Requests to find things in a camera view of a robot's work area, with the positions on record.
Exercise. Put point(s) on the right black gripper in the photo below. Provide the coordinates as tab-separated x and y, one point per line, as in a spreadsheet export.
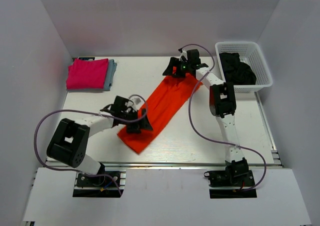
175	62

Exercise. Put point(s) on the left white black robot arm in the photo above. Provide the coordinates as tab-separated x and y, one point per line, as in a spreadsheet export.
69	142

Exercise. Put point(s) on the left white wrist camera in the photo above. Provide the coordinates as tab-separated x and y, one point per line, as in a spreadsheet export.
133	102

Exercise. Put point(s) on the folded pink t shirt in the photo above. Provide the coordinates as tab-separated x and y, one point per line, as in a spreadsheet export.
84	74

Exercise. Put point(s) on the dark blue label plate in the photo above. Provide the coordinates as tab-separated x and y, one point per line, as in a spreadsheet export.
86	58

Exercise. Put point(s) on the folded grey blue t shirt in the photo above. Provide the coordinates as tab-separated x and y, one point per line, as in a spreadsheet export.
112	66

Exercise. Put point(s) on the black t shirt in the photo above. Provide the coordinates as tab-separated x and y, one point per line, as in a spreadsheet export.
236	71

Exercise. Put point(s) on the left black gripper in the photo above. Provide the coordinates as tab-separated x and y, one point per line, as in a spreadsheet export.
143	124

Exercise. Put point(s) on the orange t shirt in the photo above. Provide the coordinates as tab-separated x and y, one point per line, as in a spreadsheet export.
165	101

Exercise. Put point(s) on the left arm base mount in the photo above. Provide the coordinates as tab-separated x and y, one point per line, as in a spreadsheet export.
99	187

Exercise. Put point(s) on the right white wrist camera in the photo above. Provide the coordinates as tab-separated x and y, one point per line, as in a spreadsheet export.
183	55

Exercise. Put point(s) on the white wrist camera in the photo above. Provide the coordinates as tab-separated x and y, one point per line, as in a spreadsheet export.
133	102
183	55

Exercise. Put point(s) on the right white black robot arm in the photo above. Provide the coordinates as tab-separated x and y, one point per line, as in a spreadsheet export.
222	105

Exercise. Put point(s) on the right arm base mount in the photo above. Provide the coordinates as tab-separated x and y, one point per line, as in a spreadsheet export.
234	182

